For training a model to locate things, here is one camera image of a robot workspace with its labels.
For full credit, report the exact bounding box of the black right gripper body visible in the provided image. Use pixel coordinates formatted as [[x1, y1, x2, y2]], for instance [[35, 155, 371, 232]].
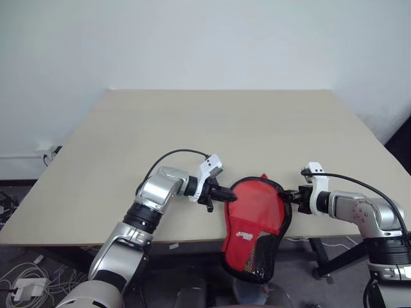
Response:
[[296, 184, 313, 214]]

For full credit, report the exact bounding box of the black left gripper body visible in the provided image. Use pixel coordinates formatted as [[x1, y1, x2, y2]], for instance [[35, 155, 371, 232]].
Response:
[[197, 178, 221, 214]]

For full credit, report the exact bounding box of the red black paddle case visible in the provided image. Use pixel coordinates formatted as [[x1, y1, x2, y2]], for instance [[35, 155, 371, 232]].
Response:
[[220, 173, 293, 285]]

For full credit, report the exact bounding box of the dark rounded shape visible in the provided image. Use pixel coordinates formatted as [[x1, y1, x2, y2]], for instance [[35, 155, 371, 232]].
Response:
[[175, 278, 210, 308]]

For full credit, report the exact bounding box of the black cabinet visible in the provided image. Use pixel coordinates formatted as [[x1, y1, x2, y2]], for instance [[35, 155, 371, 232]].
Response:
[[383, 114, 411, 178]]

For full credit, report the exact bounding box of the white power adapter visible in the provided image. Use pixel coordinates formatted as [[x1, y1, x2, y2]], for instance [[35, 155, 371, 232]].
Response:
[[12, 277, 48, 302]]

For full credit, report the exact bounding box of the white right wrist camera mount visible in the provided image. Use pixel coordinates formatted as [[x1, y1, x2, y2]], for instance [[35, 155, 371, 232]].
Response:
[[301, 162, 331, 215]]

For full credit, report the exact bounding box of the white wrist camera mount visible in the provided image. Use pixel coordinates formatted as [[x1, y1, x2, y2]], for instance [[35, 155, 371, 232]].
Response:
[[301, 162, 331, 215], [189, 155, 225, 203]]

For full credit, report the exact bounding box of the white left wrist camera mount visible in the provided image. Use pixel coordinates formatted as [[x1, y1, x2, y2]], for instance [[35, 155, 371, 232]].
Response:
[[189, 155, 225, 203]]

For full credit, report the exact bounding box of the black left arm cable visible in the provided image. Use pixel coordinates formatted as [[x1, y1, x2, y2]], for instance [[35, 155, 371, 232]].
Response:
[[136, 148, 210, 196]]

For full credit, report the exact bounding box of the white floor cable bundle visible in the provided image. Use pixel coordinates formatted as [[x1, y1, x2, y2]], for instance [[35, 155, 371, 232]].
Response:
[[0, 253, 84, 308], [288, 236, 359, 250]]

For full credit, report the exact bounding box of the white wall cable duct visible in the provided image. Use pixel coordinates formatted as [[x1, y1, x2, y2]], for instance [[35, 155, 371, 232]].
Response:
[[0, 154, 46, 160]]

